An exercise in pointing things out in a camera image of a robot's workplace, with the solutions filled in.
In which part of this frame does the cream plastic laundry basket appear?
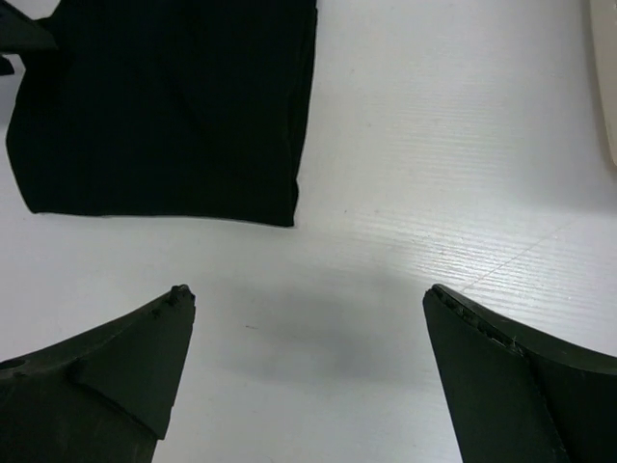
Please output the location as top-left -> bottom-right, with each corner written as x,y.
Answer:
580,1 -> 616,180

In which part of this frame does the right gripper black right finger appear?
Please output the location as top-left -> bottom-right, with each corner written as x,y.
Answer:
422,285 -> 616,463

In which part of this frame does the black t shirt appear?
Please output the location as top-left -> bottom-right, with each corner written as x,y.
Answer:
6,1 -> 318,227

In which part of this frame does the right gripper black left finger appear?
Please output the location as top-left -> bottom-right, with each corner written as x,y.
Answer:
1,285 -> 196,462

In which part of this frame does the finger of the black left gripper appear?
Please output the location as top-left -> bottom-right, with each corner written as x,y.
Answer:
0,0 -> 57,75

